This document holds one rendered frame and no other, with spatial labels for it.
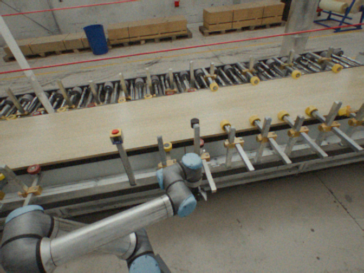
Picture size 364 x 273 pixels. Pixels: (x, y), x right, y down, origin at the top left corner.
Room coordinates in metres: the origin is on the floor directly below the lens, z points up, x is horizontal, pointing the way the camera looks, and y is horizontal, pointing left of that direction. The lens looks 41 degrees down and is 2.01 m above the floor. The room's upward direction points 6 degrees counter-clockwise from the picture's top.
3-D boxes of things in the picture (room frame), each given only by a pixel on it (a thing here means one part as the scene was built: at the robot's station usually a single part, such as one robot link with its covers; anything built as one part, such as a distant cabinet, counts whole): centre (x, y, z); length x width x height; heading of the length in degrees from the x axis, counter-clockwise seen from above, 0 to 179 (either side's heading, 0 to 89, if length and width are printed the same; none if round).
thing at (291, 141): (1.13, -0.87, 0.86); 0.03 x 0.03 x 0.48; 6
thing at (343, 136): (1.14, -1.16, 0.95); 0.50 x 0.04 x 0.04; 6
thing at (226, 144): (1.08, -0.39, 0.95); 0.13 x 0.06 x 0.05; 96
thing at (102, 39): (6.49, 2.06, 0.36); 0.59 x 0.57 x 0.73; 5
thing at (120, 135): (1.00, 0.39, 1.18); 0.07 x 0.07 x 0.08; 6
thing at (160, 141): (1.03, 0.13, 0.89); 0.03 x 0.03 x 0.48; 6
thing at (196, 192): (0.63, -0.05, 1.08); 0.09 x 0.08 x 0.12; 5
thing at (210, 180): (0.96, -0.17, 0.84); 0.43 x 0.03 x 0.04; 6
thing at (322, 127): (1.16, -1.14, 0.95); 0.13 x 0.06 x 0.05; 96
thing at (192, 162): (0.64, -0.05, 1.25); 0.10 x 0.09 x 0.12; 112
